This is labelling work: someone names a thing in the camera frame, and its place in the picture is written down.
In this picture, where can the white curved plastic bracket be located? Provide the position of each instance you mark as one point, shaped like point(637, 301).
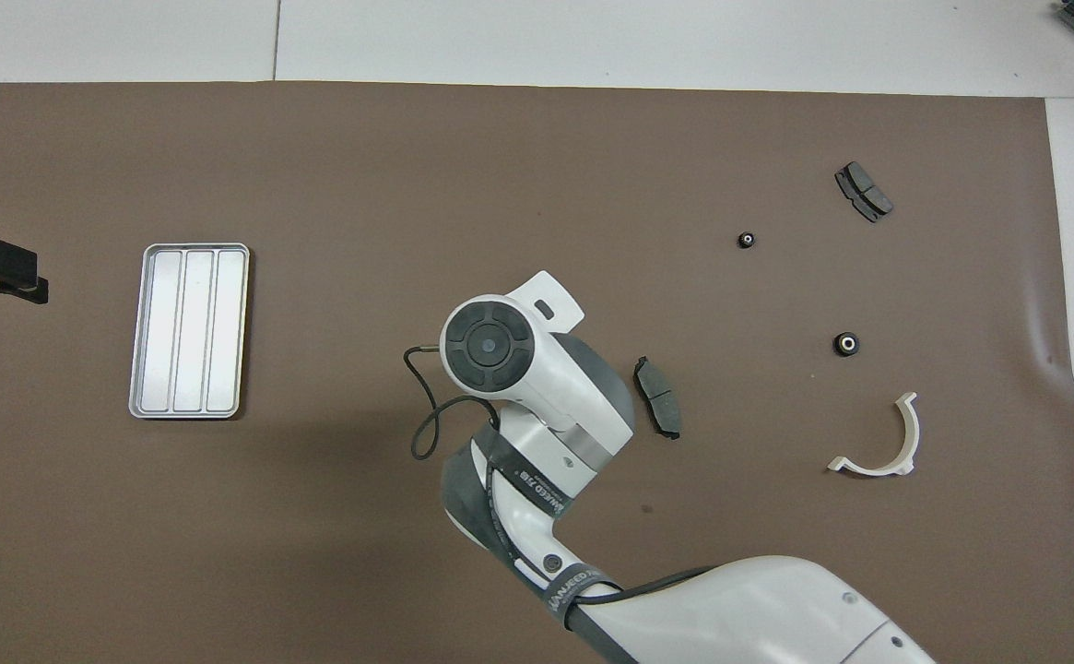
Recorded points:
point(901, 456)

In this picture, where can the large black bearing gear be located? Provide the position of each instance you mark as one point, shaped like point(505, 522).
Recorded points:
point(847, 344)

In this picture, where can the long grey brake pad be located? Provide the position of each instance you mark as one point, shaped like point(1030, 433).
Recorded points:
point(656, 397)

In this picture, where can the small black bearing gear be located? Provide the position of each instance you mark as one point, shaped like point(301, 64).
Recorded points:
point(747, 240)

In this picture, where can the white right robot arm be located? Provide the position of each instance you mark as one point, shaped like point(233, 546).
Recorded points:
point(546, 387)

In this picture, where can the silver metal tray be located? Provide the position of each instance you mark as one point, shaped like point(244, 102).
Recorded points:
point(188, 332)

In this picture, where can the short grey brake pad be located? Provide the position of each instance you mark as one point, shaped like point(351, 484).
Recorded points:
point(864, 191)

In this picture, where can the brown table mat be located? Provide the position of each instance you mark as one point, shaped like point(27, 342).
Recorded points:
point(407, 184)

